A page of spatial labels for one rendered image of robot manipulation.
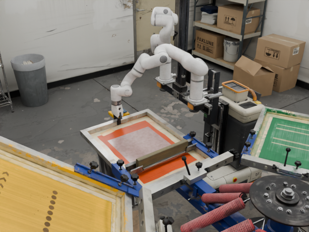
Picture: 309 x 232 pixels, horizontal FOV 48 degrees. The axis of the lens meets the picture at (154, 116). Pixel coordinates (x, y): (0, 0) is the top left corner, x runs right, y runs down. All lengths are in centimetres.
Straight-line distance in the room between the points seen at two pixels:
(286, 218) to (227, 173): 188
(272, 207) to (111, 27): 486
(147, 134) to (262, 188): 114
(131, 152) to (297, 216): 120
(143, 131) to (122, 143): 21
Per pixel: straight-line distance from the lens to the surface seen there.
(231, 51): 626
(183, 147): 223
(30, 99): 519
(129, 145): 236
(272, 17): 616
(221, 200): 170
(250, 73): 530
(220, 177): 323
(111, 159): 218
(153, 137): 244
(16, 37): 540
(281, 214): 145
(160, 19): 262
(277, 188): 157
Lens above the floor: 227
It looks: 29 degrees down
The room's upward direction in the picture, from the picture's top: straight up
